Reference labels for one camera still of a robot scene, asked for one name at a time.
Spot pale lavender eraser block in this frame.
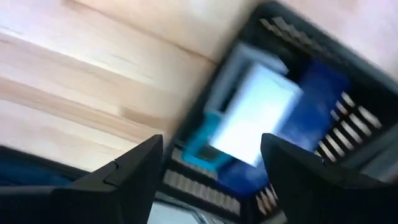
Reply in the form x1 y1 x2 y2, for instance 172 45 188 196
207 61 305 168

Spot teal framed small device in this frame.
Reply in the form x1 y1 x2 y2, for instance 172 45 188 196
181 111 234 173

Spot dark blue box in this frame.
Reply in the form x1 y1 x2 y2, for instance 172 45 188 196
216 58 353 197

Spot black plastic basket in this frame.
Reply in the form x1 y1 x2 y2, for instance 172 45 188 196
154 0 398 224

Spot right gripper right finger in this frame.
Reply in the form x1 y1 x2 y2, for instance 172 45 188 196
260 133 398 224

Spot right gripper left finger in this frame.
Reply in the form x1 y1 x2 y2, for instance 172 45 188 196
0 134 164 224

